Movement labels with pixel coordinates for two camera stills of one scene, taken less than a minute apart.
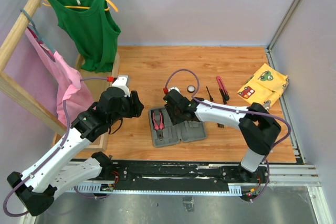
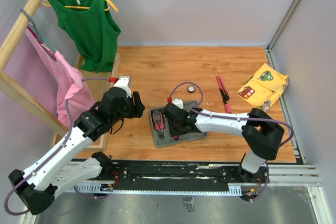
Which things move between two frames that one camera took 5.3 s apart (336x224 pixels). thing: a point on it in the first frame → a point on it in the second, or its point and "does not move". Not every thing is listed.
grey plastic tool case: x=185 y=131 does not move
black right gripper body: x=174 y=115 → x=175 y=128
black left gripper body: x=129 y=108 does not move
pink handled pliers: x=159 y=127 does not move
